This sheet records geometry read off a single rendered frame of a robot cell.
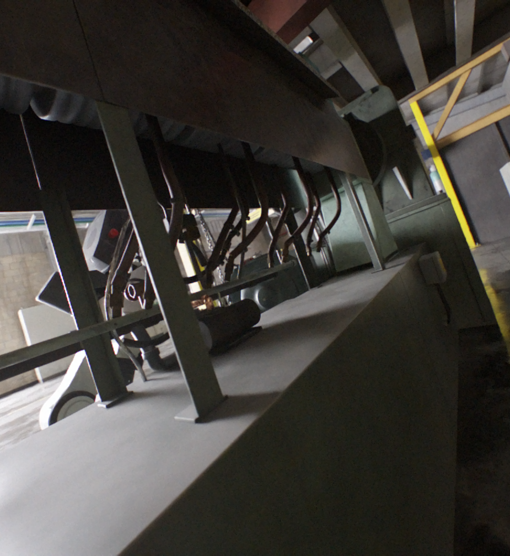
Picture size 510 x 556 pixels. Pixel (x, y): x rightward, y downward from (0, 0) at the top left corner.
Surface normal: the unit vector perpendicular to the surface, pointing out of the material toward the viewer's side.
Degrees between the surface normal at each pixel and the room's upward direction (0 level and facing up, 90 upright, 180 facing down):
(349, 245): 72
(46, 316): 90
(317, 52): 90
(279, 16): 90
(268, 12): 90
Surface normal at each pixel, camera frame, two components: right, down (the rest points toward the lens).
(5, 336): 0.71, -0.29
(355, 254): -0.69, -0.12
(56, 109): 0.28, 0.96
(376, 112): -0.62, 0.18
